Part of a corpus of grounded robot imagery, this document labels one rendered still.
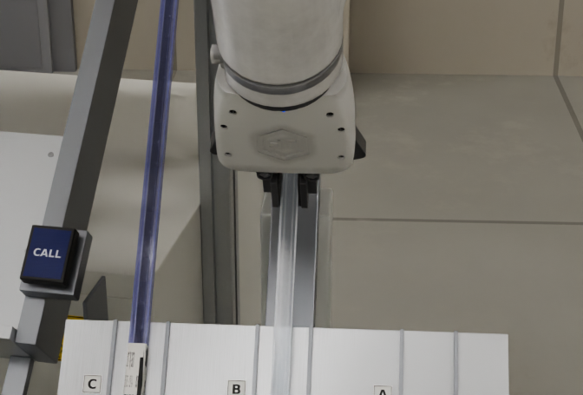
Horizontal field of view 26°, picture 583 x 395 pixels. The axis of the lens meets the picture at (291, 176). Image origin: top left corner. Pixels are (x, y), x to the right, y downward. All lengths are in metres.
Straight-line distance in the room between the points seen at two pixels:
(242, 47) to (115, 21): 0.45
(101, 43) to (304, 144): 0.36
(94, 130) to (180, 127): 0.65
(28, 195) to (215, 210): 0.47
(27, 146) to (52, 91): 0.82
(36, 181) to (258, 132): 0.34
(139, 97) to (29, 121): 0.18
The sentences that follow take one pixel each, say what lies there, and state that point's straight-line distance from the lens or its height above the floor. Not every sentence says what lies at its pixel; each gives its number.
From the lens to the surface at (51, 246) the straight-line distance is 1.10.
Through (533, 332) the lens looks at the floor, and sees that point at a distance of 2.57.
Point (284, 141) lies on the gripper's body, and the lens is 0.90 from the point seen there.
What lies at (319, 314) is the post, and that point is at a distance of 1.11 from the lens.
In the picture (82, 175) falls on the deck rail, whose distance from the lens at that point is 1.18.
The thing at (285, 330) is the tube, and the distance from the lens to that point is 0.96.
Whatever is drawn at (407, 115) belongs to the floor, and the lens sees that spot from 3.66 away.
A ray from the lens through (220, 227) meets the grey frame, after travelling 1.59.
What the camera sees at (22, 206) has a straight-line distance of 1.17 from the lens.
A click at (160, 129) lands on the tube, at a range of 1.03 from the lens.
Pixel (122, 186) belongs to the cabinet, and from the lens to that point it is 1.65.
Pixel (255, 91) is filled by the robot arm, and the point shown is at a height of 1.00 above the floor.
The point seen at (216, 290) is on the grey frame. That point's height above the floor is 0.50.
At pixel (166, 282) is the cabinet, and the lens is 1.47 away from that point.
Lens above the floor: 1.28
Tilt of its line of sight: 23 degrees down
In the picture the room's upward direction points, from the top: straight up
